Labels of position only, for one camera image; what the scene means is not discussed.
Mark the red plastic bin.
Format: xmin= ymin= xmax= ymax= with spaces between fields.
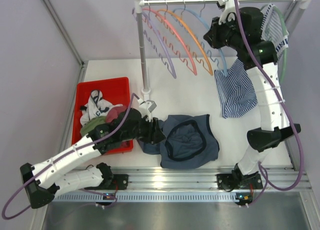
xmin=71 ymin=77 xmax=131 ymax=144

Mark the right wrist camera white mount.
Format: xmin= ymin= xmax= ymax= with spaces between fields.
xmin=217 ymin=0 xmax=237 ymax=25

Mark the orange hanger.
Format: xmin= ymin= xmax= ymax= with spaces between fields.
xmin=153 ymin=9 xmax=214 ymax=76

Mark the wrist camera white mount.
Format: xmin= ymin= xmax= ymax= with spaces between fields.
xmin=137 ymin=98 xmax=157 ymax=122
xmin=217 ymin=0 xmax=237 ymax=25

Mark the blue white striped tank top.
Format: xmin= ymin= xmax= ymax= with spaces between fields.
xmin=214 ymin=4 xmax=290 ymax=119

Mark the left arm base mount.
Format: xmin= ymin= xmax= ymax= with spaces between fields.
xmin=85 ymin=163 xmax=129 ymax=190

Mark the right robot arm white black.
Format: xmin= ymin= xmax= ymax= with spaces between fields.
xmin=203 ymin=6 xmax=301 ymax=189

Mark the pink hanger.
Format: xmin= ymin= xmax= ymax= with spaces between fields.
xmin=142 ymin=7 xmax=198 ymax=77

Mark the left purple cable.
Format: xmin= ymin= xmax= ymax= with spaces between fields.
xmin=1 ymin=94 xmax=141 ymax=220

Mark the green garment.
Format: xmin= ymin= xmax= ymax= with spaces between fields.
xmin=80 ymin=116 xmax=106 ymax=137

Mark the slotted cable duct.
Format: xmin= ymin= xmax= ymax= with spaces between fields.
xmin=54 ymin=192 xmax=249 ymax=203

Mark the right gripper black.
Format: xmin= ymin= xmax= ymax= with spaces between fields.
xmin=203 ymin=14 xmax=243 ymax=51

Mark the light blue hanger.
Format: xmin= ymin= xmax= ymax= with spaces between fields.
xmin=172 ymin=7 xmax=228 ymax=76

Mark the white printed garment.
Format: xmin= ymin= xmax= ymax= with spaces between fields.
xmin=80 ymin=89 xmax=123 ymax=127

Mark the green hanger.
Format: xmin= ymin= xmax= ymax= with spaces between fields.
xmin=260 ymin=3 xmax=289 ymax=83

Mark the purple hanger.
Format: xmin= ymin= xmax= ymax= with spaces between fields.
xmin=132 ymin=9 xmax=177 ymax=80

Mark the metal clothes rack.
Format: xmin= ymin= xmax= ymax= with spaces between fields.
xmin=132 ymin=0 xmax=311 ymax=96

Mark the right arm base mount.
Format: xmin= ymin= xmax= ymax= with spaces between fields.
xmin=216 ymin=164 xmax=263 ymax=192

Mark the maroon garment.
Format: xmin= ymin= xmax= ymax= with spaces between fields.
xmin=105 ymin=106 xmax=127 ymax=123

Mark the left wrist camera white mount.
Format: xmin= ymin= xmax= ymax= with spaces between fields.
xmin=137 ymin=98 xmax=157 ymax=122

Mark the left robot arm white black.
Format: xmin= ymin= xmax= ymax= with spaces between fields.
xmin=20 ymin=108 xmax=165 ymax=209

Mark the aluminium mounting rail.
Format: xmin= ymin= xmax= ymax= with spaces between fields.
xmin=62 ymin=166 xmax=308 ymax=193

